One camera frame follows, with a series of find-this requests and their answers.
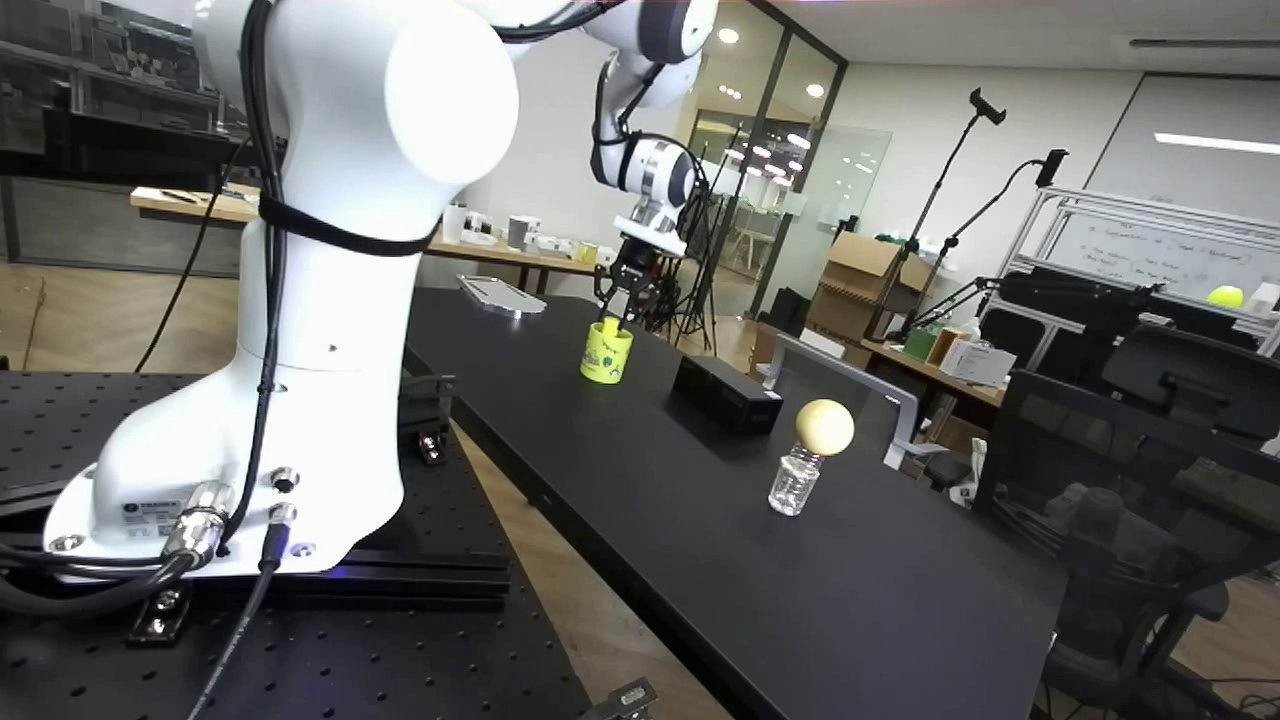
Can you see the yellow lemon ball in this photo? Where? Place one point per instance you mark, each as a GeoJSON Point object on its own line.
{"type": "Point", "coordinates": [826, 425]}

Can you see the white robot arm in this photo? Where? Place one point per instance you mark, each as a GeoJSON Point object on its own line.
{"type": "Point", "coordinates": [369, 119]}

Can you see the white whiteboard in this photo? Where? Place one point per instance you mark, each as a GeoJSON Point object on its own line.
{"type": "Point", "coordinates": [1147, 241]}

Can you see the black perforated breadboard base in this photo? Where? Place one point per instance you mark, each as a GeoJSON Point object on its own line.
{"type": "Point", "coordinates": [431, 622]}

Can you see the clear glass cup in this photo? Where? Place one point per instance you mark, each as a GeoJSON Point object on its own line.
{"type": "Point", "coordinates": [795, 482]}

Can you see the silver metal mounting plate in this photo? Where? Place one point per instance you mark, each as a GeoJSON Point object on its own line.
{"type": "Point", "coordinates": [503, 296]}

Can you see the yellow-green plastic mug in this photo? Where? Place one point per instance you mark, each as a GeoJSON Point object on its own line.
{"type": "Point", "coordinates": [605, 352]}

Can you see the grey laptop screen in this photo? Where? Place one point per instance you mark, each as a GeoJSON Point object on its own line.
{"type": "Point", "coordinates": [884, 414]}

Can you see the black rectangular box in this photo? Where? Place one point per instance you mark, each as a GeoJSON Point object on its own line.
{"type": "Point", "coordinates": [720, 393]}

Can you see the stacked cardboard boxes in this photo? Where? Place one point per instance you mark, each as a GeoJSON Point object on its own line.
{"type": "Point", "coordinates": [867, 285]}

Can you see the black office chair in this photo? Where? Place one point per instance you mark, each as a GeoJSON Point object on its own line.
{"type": "Point", "coordinates": [1149, 492]}

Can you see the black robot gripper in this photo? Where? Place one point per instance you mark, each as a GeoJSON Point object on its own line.
{"type": "Point", "coordinates": [643, 271]}

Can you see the wooden table with black legs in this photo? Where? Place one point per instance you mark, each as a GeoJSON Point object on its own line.
{"type": "Point", "coordinates": [238, 205]}

